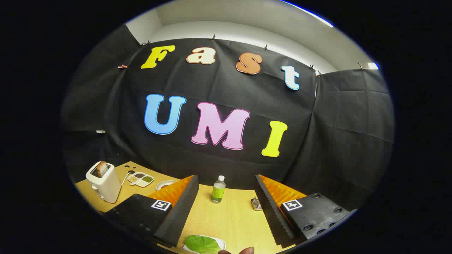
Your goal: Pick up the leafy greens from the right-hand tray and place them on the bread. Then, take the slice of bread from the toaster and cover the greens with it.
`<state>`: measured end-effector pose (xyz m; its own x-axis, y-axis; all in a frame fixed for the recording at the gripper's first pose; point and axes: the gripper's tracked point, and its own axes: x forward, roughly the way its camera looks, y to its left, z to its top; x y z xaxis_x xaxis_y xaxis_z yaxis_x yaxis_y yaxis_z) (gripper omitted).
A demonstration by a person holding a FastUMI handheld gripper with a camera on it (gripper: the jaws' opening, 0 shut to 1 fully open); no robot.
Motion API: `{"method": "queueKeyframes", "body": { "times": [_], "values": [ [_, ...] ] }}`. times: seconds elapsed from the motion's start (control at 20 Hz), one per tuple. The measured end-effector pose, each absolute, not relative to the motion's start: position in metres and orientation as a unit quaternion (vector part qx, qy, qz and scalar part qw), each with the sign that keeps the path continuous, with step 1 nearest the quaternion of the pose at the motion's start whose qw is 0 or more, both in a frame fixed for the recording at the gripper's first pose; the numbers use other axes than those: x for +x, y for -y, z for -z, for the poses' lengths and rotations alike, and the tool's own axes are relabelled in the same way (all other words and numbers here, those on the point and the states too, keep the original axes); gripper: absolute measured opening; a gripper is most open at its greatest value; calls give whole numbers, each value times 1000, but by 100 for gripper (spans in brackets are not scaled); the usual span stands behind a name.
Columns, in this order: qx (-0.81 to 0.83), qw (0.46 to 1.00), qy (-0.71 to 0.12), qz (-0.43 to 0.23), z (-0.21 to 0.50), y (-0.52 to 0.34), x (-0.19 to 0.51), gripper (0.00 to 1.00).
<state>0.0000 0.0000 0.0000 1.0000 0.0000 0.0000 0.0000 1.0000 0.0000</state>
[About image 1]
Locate white toaster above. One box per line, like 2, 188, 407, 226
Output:
85, 161, 122, 204

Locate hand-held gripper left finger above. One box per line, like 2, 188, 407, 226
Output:
102, 175, 200, 248

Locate green label water bottle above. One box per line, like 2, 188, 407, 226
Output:
210, 175, 226, 204

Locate green lettuce leaf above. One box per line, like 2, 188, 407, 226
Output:
185, 235, 222, 254

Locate white irregular plate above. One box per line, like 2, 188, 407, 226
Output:
183, 235, 226, 254

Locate round white plate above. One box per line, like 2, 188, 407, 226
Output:
156, 180, 178, 191

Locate white divided dish with grains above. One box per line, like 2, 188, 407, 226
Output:
127, 172, 155, 187

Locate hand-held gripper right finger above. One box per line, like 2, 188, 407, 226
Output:
255, 174, 353, 247

